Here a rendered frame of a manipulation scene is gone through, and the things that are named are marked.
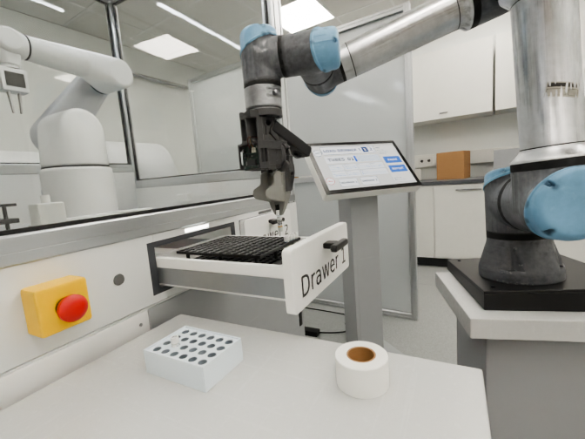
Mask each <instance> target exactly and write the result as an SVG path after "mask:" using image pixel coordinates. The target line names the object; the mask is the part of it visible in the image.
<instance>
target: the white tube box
mask: <svg viewBox="0 0 585 439"><path fill-rule="evenodd" d="M173 335H178V338H179V346H177V347H175V348H172V347H171V337H172V336H173ZM144 355H145V366H146V372H147V373H150V374H152V375H156V376H159V377H162V378H165V379H167V380H169V381H172V382H176V383H179V384H182V385H185V386H186V387H189V388H194V389H196V390H199V391H201V392H204V393H207V392H208V391H209V390H210V389H211V388H212V387H213V386H215V385H216V384H217V383H218V382H219V381H220V380H221V379H223V378H224V377H225V376H226V375H227V374H228V373H229V372H231V371H232V370H233V369H234V368H235V367H236V366H237V365H239V364H240V363H241V362H242V361H243V351H242V342H241V338H239V337H236V336H231V335H228V334H221V333H216V332H212V331H208V330H204V329H200V328H193V327H188V326H183V327H182V328H180V329H179V330H177V331H175V332H173V333H172V334H169V335H167V336H166V337H165V338H163V339H161V340H160V341H157V342H156V343H154V344H152V345H150V346H149V347H148V348H145V349H144Z"/></svg>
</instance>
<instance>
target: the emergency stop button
mask: <svg viewBox="0 0 585 439"><path fill-rule="evenodd" d="M87 309H88V301H87V299H86V298H85V297H84V296H83V295H81V294H70V295H68V296H66V297H64V298H63V299H62V300H61V301H60V302H59V304H58V306H57V316H58V318H59V319H60V320H62V321H67V322H74V321H78V320H79V319H81V318H82V317H83V316H84V315H85V313H86V312H87Z"/></svg>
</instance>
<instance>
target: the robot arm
mask: <svg viewBox="0 0 585 439"><path fill-rule="evenodd" d="M508 12H510V19H511V31H512V45H513V57H514V81H515V94H516V107H517V119H518V132H519V145H520V152H519V154H518V155H517V156H516V157H515V159H514V160H513V161H512V162H511V163H510V166H508V167H504V168H499V169H495V170H493V171H490V172H488V173H487V174H486V175H485V177H484V186H483V191H484V198H485V216H486V235H487V239H486V243H485V246H484V248H483V251H482V254H481V259H480V261H479V275H480V276H482V277H484V278H486V279H488V280H493V281H497V282H502V283H507V284H515V285H527V286H541V285H552V284H557V283H560V282H563V281H565V280H566V267H565V266H564V264H563V262H562V259H561V256H560V254H559V252H558V250H557V247H556V245H555V242H554V240H564V241H574V240H584V239H585V103H584V86H583V68H582V35H581V18H580V1H579V0H429V1H427V2H425V3H423V4H421V5H419V6H417V7H415V8H413V9H411V10H409V11H407V12H405V13H403V14H401V15H399V16H397V17H395V18H393V19H391V20H389V21H387V22H385V23H383V24H381V25H379V26H377V27H375V28H373V29H371V30H369V31H367V32H365V33H363V34H361V35H359V36H357V37H355V38H353V39H351V40H349V41H347V42H345V43H343V44H341V45H340V38H339V32H338V29H337V28H336V27H335V26H327V27H314V28H313V29H310V30H303V31H298V32H294V33H289V34H285V35H277V31H276V30H275V28H274V27H272V26H271V25H270V24H250V25H248V26H246V27H245V28H244V29H243V30H242V31H241V33H240V36H239V39H240V54H239V55H240V59H241V64H242V73H243V82H244V94H245V109H246V111H245V112H241V113H240V114H239V121H240V130H241V138H242V144H240V145H238V152H239V168H240V171H251V172H256V171H261V175H260V185H259V186H258V187H257V188H255V189H254V190H253V197H254V198H255V199H259V200H264V201H268V202H269V203H270V206H271V208H272V210H273V212H274V214H275V215H276V211H277V210H279V215H283V214H284V212H285V210H286V207H287V204H288V201H289V199H290V196H291V190H292V189H293V181H294V175H295V170H294V163H293V157H295V158H296V159H300V158H305V157H309V156H310V154H311V150H312V147H311V146H310V145H308V144H307V143H306V142H304V141H303V140H302V139H300V138H299V137H297V136H296V135H295V134H293V133H292V132H290V131H289V130H288V129H286V128H285V127H284V126H283V125H282V124H280V123H279V122H278V121H277V119H280V118H283V113H282V110H281V109H282V108H283V103H282V92H281V79H282V78H292V77H297V76H301V77H302V79H303V80H304V82H305V85H306V88H307V89H308V90H309V91H310V92H311V93H313V94H314V95H316V96H319V97H324V96H327V95H329V94H331V93H332V92H333V91H334V90H335V88H336V86H337V85H339V84H342V83H344V82H346V81H348V80H350V79H352V78H355V77H358V76H359V75H361V74H363V73H365V72H367V71H370V70H372V69H374V68H376V67H378V66H381V65H383V64H385V63H387V62H389V61H391V60H394V59H396V58H397V57H400V56H402V55H405V54H407V53H408V52H410V51H413V50H416V49H418V48H420V47H421V46H423V45H425V44H429V43H431V42H433V41H434V40H436V39H439V38H441V37H444V36H446V35H447V34H450V33H452V32H454V31H456V30H463V31H468V30H471V29H473V28H475V27H477V26H479V25H482V24H484V23H486V22H488V21H491V20H493V19H495V18H497V17H500V16H502V15H504V14H506V13H508ZM241 152H242V154H243V163H244V164H243V165H242V163H241V154H240V153H241ZM277 168H278V169H279V171H276V170H277Z"/></svg>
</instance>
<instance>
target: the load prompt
mask: <svg viewBox="0 0 585 439"><path fill-rule="evenodd" d="M320 150H321V152H322V154H323V155H337V154H354V153H371V152H376V151H375V150H374V148H373V146H372V145H357V146H336V147H320Z"/></svg>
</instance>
